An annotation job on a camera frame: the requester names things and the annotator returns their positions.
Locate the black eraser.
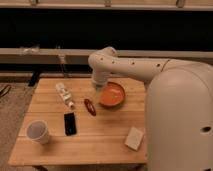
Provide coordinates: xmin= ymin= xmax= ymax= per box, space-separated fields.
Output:
xmin=64 ymin=113 xmax=77 ymax=136

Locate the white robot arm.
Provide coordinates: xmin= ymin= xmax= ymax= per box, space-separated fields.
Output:
xmin=88 ymin=47 xmax=213 ymax=171

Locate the orange bowl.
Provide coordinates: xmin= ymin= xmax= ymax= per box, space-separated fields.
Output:
xmin=99 ymin=82 xmax=125 ymax=107

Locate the red oval object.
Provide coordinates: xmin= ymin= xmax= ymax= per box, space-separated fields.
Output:
xmin=84 ymin=99 xmax=96 ymax=116

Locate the white plastic bottle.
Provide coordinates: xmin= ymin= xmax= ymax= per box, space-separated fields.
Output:
xmin=55 ymin=83 xmax=74 ymax=108

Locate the wooden table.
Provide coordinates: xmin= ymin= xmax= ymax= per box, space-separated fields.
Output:
xmin=9 ymin=78 xmax=147 ymax=166

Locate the white paper cup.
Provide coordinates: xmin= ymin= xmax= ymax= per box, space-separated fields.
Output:
xmin=26 ymin=120 xmax=50 ymax=145

